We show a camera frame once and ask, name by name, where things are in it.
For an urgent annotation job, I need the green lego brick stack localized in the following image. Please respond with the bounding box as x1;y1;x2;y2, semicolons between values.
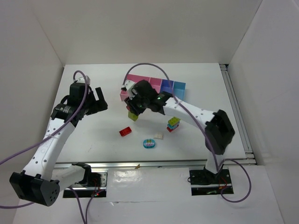
128;111;138;122

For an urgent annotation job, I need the teal lego brick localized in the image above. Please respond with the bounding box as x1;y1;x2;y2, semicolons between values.
167;123;179;128

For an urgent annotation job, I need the green 2x4 lego brick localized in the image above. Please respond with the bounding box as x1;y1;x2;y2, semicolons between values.
168;117;180;126

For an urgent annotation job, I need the red lego base brick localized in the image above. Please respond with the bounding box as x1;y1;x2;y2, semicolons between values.
167;125;179;133

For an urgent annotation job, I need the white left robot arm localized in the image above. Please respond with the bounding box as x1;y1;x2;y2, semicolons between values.
9;80;108;207

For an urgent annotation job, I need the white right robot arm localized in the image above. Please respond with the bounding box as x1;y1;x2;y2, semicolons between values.
121;80;235;174

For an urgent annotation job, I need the small pink bin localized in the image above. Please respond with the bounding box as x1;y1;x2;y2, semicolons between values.
149;77;162;93

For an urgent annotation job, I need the large pink bin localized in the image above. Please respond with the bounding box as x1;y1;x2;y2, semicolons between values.
120;74;150;101

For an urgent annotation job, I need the red flat lego brick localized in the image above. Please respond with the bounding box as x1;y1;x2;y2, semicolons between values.
119;126;132;137

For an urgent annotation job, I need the dark blue bin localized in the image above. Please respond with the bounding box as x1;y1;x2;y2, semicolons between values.
160;79;174;94

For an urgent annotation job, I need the white lego brick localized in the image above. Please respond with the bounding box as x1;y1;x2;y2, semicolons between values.
154;133;164;140

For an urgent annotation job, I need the teal oval monster brick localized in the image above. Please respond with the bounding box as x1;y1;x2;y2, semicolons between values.
142;139;156;148

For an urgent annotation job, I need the light blue bin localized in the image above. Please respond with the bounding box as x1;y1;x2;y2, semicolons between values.
173;81;186;100

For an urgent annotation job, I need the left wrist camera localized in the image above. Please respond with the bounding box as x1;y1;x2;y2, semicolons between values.
83;76;91;85

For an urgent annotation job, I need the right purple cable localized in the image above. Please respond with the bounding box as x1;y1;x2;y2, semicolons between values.
123;63;252;203

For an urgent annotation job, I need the purple cable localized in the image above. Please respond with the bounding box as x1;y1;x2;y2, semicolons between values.
0;70;101;224
123;63;252;203

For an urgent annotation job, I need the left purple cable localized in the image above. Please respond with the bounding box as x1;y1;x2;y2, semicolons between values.
0;70;101;224

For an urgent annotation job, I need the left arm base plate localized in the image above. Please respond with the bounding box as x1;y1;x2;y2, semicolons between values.
59;168;108;198

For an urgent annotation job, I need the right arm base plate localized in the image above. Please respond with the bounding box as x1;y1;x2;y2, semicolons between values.
187;169;234;196

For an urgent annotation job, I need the right side aluminium rail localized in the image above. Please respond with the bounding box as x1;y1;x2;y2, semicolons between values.
219;64;253;154

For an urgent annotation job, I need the aluminium rail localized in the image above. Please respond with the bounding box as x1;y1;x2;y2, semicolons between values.
219;64;253;154
54;158;257;169

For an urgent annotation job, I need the front aluminium rail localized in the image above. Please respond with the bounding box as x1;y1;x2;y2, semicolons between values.
54;158;257;169

